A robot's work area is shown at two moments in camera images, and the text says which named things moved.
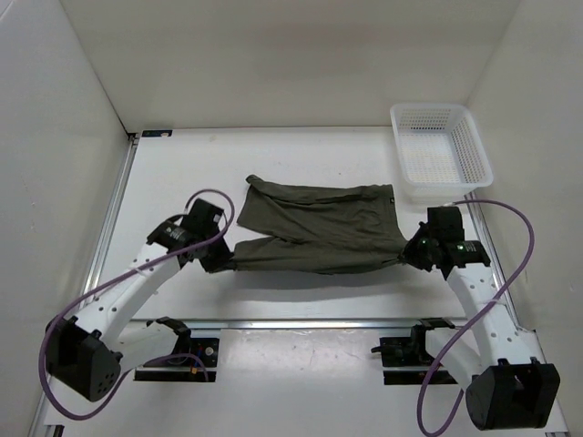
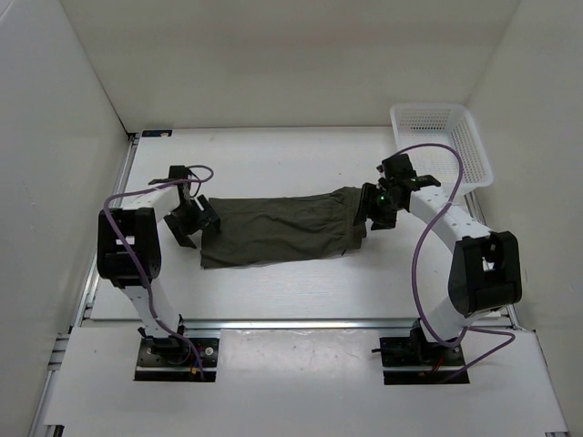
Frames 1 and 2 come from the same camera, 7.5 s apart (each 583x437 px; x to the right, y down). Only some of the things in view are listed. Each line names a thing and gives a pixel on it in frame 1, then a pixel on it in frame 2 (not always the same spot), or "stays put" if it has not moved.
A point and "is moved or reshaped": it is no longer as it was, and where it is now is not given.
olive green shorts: [318, 229] is moved or reshaped
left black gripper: [220, 262] to [205, 218]
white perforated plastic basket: [439, 151] stays put
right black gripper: [410, 256] to [369, 193]
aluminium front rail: [297, 325] stays put
